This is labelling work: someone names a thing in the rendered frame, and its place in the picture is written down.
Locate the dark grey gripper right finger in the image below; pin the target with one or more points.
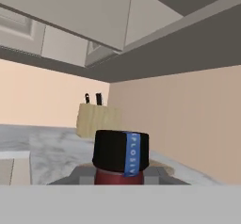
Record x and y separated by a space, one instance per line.
157 176

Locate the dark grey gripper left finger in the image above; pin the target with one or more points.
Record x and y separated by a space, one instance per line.
82 175

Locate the pale panelled cabinet door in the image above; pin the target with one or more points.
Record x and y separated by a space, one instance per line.
99 53
15 30

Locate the pale flat cabinet door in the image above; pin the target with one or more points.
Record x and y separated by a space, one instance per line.
64 45

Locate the pale open cabinet door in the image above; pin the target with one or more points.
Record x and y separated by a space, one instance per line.
81 11

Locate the beige wooden knife block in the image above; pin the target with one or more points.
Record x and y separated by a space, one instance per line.
97 121

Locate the beige box-shaped object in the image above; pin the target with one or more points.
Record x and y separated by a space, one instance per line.
15 168

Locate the pale wall cabinet body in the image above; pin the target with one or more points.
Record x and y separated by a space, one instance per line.
188 42

